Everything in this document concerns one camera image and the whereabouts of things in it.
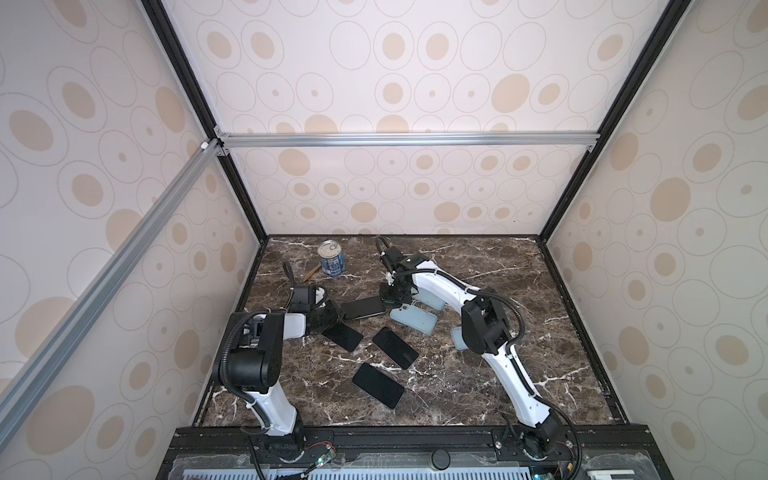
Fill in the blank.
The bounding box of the blue white tin can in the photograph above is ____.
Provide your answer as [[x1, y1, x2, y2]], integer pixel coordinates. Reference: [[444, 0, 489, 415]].
[[317, 240, 345, 278]]

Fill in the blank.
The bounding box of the light blue phone middle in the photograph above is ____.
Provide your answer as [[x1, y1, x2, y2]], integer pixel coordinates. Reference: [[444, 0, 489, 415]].
[[390, 305, 437, 335]]

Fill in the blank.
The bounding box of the black phone centre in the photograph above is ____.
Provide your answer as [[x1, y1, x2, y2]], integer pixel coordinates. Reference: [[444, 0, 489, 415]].
[[372, 327, 419, 370]]

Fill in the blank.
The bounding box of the light blue phone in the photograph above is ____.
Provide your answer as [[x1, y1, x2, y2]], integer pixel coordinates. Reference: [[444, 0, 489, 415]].
[[412, 288, 446, 311], [390, 305, 437, 335], [451, 327, 469, 351]]

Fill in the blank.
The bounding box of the black phone front left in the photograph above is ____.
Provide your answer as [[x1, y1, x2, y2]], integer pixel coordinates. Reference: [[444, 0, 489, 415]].
[[352, 363, 405, 409]]

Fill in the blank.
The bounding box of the brown wooden stick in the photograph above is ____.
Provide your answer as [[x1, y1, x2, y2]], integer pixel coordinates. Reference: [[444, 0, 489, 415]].
[[302, 264, 322, 283]]

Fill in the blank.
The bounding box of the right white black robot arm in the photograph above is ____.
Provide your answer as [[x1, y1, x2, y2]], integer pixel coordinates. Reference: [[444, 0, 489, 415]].
[[375, 236, 583, 475]]

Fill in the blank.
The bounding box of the light blue phone far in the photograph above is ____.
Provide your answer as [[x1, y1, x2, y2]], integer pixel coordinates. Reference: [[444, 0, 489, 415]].
[[412, 288, 446, 311]]

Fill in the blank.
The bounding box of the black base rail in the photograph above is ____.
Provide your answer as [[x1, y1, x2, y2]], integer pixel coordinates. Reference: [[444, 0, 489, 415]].
[[157, 425, 672, 479]]

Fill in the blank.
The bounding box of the left diagonal aluminium rail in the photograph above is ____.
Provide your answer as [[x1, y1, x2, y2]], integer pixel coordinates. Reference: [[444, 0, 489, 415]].
[[1, 138, 223, 448]]

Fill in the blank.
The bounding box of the black phone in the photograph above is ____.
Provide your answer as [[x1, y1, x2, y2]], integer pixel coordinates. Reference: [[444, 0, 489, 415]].
[[372, 327, 419, 370], [352, 363, 405, 409], [322, 321, 363, 353]]

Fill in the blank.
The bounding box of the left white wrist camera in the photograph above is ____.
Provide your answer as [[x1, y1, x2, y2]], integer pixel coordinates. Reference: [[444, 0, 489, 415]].
[[312, 286, 326, 306]]

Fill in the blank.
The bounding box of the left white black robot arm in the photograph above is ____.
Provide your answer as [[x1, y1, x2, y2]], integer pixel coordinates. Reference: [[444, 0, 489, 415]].
[[212, 261, 341, 437]]

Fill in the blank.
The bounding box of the black phone case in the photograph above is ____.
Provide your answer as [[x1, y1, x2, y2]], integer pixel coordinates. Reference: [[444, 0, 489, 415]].
[[341, 296, 387, 321]]

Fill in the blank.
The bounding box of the horizontal aluminium rail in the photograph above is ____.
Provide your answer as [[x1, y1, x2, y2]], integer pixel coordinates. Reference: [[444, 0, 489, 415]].
[[221, 131, 600, 148]]

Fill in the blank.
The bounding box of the light blue phone right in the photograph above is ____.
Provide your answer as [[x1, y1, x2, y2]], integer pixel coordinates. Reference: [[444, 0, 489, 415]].
[[451, 327, 469, 351]]

